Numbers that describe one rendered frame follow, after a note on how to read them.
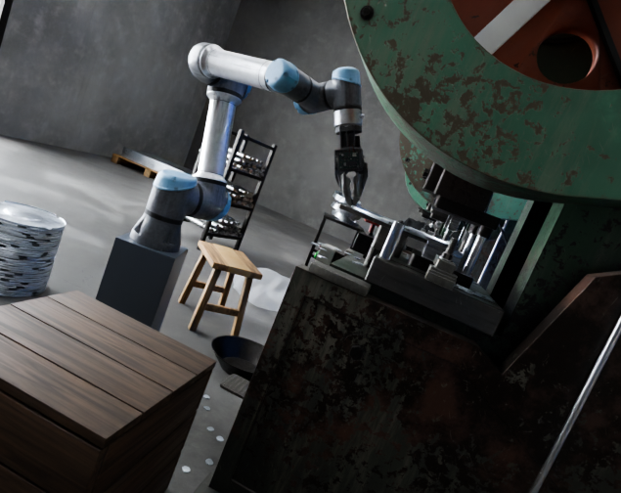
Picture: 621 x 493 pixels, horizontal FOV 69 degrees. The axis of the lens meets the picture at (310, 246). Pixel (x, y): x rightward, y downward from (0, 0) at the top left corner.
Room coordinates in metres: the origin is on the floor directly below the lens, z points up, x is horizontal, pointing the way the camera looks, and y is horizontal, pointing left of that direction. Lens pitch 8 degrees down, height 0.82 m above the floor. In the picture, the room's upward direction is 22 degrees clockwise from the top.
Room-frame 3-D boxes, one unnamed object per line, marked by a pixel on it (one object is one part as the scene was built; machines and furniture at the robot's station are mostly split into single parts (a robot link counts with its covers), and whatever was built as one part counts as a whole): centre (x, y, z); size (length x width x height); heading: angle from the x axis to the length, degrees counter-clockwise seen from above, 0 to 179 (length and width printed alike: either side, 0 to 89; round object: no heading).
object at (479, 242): (1.10, -0.38, 0.81); 0.02 x 0.02 x 0.14
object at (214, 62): (1.31, 0.38, 1.02); 0.49 x 0.11 x 0.12; 56
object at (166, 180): (1.36, 0.45, 0.62); 0.13 x 0.12 x 0.14; 146
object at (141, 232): (1.35, 0.45, 0.50); 0.15 x 0.15 x 0.10
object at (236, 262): (2.08, 0.34, 0.16); 0.34 x 0.24 x 0.34; 29
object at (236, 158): (3.58, 0.81, 0.47); 0.46 x 0.43 x 0.95; 58
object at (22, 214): (1.66, 1.06, 0.28); 0.29 x 0.29 x 0.01
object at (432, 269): (1.02, -0.30, 0.76); 0.17 x 0.06 x 0.10; 168
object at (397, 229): (1.04, -0.17, 0.75); 0.03 x 0.03 x 0.10; 78
